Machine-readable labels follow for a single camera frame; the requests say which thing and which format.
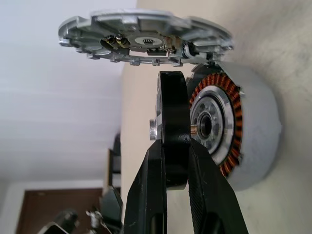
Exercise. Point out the brown wooden panel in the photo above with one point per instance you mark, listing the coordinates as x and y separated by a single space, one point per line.
61 202

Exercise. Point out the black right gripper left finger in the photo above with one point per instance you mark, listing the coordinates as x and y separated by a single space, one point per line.
143 195

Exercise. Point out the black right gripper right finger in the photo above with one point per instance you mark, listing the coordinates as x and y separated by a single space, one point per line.
212 200

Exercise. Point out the grey motor housing with coils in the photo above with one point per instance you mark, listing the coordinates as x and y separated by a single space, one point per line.
258 117

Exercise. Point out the grey motor lid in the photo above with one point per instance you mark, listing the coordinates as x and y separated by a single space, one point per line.
151 22

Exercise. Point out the black spoked rotor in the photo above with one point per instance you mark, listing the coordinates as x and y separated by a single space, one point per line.
174 109

